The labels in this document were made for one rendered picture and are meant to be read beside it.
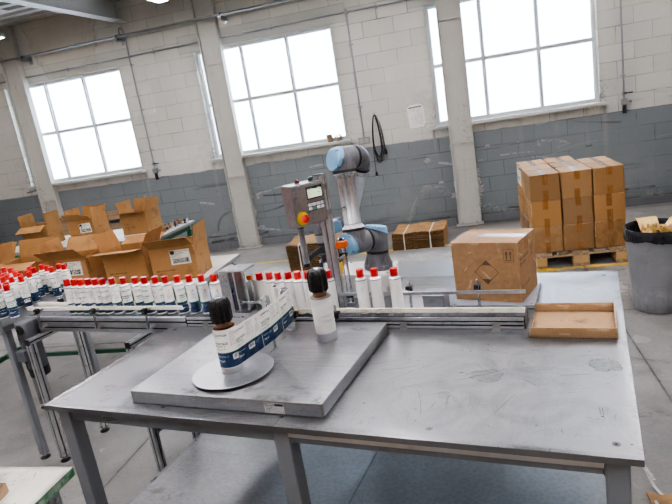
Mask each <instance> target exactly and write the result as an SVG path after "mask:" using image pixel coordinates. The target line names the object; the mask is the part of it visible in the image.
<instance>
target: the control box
mask: <svg viewBox="0 0 672 504"><path fill-rule="evenodd" d="M299 183H300V184H299V185H294V184H295V183H294V184H289V185H285V186H281V191H282V197H283V202H284V208H285V213H286V219H287V224H288V227H292V228H297V229H298V228H302V227H305V226H309V225H313V224H316V223H320V222H324V221H327V220H328V214H327V208H326V202H325V196H324V190H323V183H322V181H321V180H315V181H314V179H313V182H308V180H307V181H302V182H299ZM318 184H321V187H322V193H323V196H321V197H317V198H313V199H309V200H307V195H306V190H305V187H310V186H314V185H318ZM322 199H324V202H325V208H321V209H318V210H314V211H310V212H309V211H308V205H307V203H310V202H314V201H318V200H322ZM302 215H308V216H309V221H308V222H307V223H303V222H302V221H301V217H302Z"/></svg>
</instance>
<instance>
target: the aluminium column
mask: <svg viewBox="0 0 672 504"><path fill-rule="evenodd" d="M313 179H314V181H315V180H321V181H322V183H323V184H325V183H327V180H326V174H325V173H318V174H315V175H313ZM323 190H324V188H323ZM324 196H325V202H326V208H327V210H328V209H330V208H331V204H330V198H329V192H328V188H327V189H325V190H324ZM321 227H322V233H323V239H324V245H325V251H326V257H327V263H328V269H331V272H332V277H333V278H334V275H335V282H336V289H337V293H345V291H344V285H343V279H342V274H341V269H340V263H339V261H338V258H339V254H338V249H336V244H335V243H336V235H335V229H334V223H333V217H332V214H330V215H328V220H327V221H326V227H327V232H328V237H329V243H330V249H331V255H332V261H333V268H334V275H333V269H332V262H331V255H330V249H329V243H328V238H327V233H326V227H325V221H324V222H321ZM338 298H339V304H340V308H347V303H346V297H345V296H338Z"/></svg>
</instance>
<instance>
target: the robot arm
mask: <svg viewBox="0 0 672 504"><path fill-rule="evenodd" d="M326 164H327V167H328V169H329V170H330V171H332V172H333V176H335V177H336V178H337V182H338V189H339V195H340V201H341V207H342V214H343V216H342V217H337V218H333V223H334V229H335V233H339V232H340V231H342V234H341V235H340V236H339V237H340V238H344V240H347V241H348V246H347V247H346V252H347V253H348V255H354V254H355V255H356V254H359V253H363V252H366V253H367V255H366V259H365V263H364V269H365V270H366V271H370V268H372V267H377V269H378V271H386V270H389V268H390V267H393V262H392V260H391V257H390V255H389V247H388V232H387V227H386V226H385V225H378V224H367V225H363V224H362V223H361V218H360V212H359V208H360V203H361V198H362V193H363V189H364V184H365V179H366V174H367V173H369V170H370V156H369V154H368V152H367V150H366V149H365V148H364V147H362V146H360V145H349V146H338V147H334V148H331V149H330V150H329V152H328V154H327V157H326ZM313 227H314V233H315V239H316V242H317V246H320V247H318V248H317V249H316V250H314V251H313V252H312V253H311V254H308V255H309V261H311V260H312V259H313V258H314V257H315V256H317V255H318V254H319V261H320V267H322V268H324V269H325V270H327V269H328V263H327V257H326V251H325V246H324V239H323V233H322V227H321V222H320V223H316V224H313Z"/></svg>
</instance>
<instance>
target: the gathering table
mask: <svg viewBox="0 0 672 504"><path fill-rule="evenodd" d="M57 299H59V298H55V297H54V296H50V294H47V295H46V297H43V298H41V300H42V301H41V302H57ZM33 304H34V306H33V307H61V306H39V305H38V303H33ZM19 311H20V317H18V318H14V319H11V318H10V315H9V318H7V319H4V320H0V333H2V337H3V340H4V343H5V346H6V349H7V352H8V355H9V359H10V362H11V365H12V368H13V371H14V374H15V377H16V381H17V384H18V387H19V390H20V393H21V396H22V400H23V403H24V406H25V409H26V412H27V415H28V418H29V422H30V425H31V428H32V431H33V434H34V437H35V440H36V444H37V447H38V450H39V453H40V454H43V456H42V457H41V458H40V459H41V460H44V459H47V458H49V457H50V456H51V454H49V453H48V454H46V453H47V452H49V449H48V446H47V442H46V439H45V436H44V433H43V430H42V426H41V423H40V420H39V417H38V414H37V410H36V407H35V404H34V401H33V398H32V394H31V391H30V388H29V385H28V381H27V378H26V375H25V372H24V369H23V365H22V362H18V360H17V356H16V353H15V352H16V351H18V349H17V346H16V343H15V340H14V337H13V333H12V330H11V329H13V328H15V327H14V324H15V323H17V322H19V321H21V320H23V319H25V317H28V316H29V315H32V314H34V313H33V311H27V309H25V307H23V308H20V309H19ZM82 333H83V337H84V340H85V344H86V347H87V351H88V354H89V358H90V362H91V365H92V369H93V372H94V374H95V373H97V372H98V371H100V367H99V363H98V359H97V356H96V352H95V349H94V345H93V341H92V338H91V334H90V332H82ZM32 380H33V383H34V386H35V389H36V392H37V396H38V399H39V402H40V404H43V401H42V398H41V394H40V391H39V388H38V385H37V381H36V378H32ZM43 405H44V404H43Z"/></svg>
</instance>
